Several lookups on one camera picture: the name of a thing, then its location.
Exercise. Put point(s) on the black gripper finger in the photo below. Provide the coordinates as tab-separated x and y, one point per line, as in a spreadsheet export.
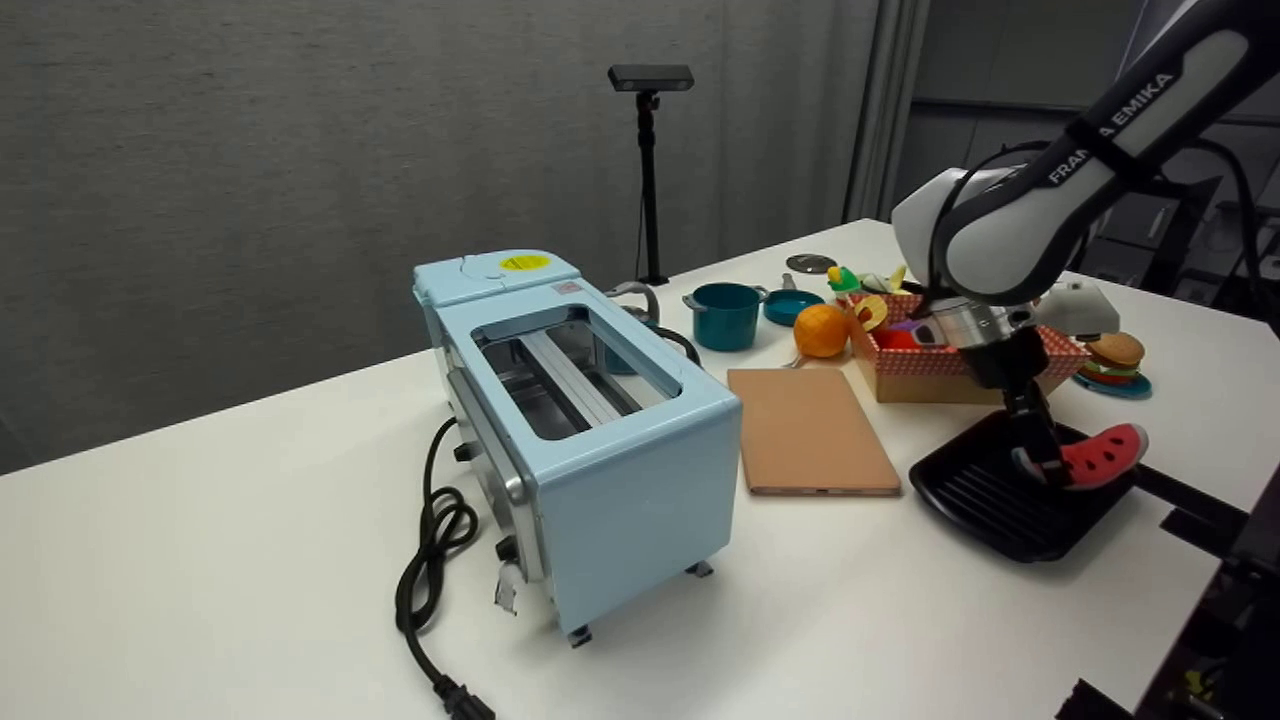
1031	423
1039	471

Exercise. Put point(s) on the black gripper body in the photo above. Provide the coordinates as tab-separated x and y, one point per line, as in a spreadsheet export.
995	354

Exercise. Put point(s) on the red watermelon slice toy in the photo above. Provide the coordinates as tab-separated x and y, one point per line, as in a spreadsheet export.
1105	458

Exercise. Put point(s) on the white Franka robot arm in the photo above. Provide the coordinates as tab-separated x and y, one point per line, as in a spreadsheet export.
1012	234

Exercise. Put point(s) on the black ridged tray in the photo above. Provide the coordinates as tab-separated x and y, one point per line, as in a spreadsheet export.
981	504

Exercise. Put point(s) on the brown checkered box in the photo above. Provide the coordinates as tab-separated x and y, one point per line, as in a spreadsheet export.
921	380

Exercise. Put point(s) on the red round toy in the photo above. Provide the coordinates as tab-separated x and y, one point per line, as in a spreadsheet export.
892	337

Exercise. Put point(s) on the small teal plate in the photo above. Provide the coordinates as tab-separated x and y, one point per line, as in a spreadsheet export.
1133	391

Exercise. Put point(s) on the toy burger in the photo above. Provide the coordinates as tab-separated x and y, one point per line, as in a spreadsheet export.
1117	351

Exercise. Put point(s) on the green yellow toy vegetable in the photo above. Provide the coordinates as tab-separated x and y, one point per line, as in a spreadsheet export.
855	281

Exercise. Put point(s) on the orange toy fruit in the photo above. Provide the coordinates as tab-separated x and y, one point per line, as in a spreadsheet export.
822	332

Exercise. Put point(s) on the brown cutting board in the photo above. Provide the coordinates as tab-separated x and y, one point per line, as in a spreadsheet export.
804	435

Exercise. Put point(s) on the silver round disc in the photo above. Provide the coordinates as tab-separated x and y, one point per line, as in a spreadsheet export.
811	262

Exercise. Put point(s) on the teal toy lid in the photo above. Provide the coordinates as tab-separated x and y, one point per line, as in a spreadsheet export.
788	308

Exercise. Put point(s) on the black chair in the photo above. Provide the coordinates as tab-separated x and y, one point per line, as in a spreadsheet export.
1184	227

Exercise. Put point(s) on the teal toy pot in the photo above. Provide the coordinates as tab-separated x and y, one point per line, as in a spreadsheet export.
724	322

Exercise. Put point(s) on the black stand with pole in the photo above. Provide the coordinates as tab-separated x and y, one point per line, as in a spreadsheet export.
648	162

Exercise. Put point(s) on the light blue toaster oven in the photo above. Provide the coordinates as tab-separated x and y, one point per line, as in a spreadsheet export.
625	504

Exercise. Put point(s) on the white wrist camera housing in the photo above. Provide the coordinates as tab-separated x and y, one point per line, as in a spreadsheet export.
1078	308

